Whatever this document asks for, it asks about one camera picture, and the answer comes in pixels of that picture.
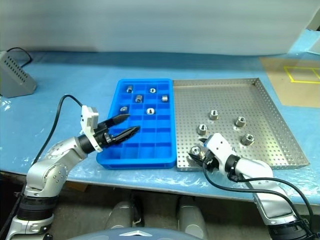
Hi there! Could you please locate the grey rounded robot leg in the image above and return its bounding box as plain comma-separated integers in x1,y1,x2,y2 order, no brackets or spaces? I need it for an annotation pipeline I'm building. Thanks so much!
178,197,209,239
107,199,136,230

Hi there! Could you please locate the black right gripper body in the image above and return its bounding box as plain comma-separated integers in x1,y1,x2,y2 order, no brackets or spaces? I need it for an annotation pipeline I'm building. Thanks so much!
197,148,221,173

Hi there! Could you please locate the perforated metal tray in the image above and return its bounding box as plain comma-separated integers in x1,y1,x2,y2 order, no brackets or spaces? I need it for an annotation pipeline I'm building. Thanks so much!
172,77,311,173

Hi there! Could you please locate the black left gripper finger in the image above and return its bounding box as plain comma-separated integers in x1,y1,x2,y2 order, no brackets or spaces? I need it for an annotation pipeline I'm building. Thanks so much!
99,113,131,129
109,126,141,146

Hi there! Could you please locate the blue-grey rounded chest shell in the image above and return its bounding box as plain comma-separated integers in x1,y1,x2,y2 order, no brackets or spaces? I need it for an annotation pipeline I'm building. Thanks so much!
79,226,191,240

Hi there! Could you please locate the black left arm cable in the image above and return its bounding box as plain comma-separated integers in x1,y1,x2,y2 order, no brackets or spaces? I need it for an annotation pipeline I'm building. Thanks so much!
3,94,84,231

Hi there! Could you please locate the black device cable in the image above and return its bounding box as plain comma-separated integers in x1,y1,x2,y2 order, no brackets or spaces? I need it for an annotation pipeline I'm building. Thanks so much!
6,47,33,71

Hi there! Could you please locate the brown mat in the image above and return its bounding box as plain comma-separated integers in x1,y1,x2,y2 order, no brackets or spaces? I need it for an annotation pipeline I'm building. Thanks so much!
258,53,320,109

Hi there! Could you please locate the blue compartment tray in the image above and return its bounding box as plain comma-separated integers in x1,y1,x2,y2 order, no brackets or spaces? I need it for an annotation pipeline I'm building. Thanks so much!
96,78,176,170

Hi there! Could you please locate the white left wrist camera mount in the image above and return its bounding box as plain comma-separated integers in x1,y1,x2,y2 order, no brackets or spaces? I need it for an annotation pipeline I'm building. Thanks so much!
80,104,103,153

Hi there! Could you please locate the white foam backdrop board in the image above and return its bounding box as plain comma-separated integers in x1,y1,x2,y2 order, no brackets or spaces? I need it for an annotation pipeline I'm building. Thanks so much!
0,0,318,56

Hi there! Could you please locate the grey vented device box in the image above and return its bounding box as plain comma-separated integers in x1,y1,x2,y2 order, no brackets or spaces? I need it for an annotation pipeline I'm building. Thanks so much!
0,50,38,99

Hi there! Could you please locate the yellow tape marking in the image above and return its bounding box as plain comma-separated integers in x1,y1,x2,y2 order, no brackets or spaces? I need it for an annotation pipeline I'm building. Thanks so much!
283,66,320,84

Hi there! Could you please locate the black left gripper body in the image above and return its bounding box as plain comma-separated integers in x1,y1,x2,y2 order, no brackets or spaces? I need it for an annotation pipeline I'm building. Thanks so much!
93,121,114,150

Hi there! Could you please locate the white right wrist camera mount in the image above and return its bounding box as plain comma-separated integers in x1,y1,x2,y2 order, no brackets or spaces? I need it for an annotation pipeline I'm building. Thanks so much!
202,132,236,175

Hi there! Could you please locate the blue plastic table cover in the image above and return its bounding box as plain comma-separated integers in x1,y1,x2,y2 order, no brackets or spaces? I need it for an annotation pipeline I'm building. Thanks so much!
0,27,320,208

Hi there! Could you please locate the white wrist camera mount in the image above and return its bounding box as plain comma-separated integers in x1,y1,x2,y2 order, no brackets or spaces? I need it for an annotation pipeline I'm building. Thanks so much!
202,132,236,175
80,104,103,153

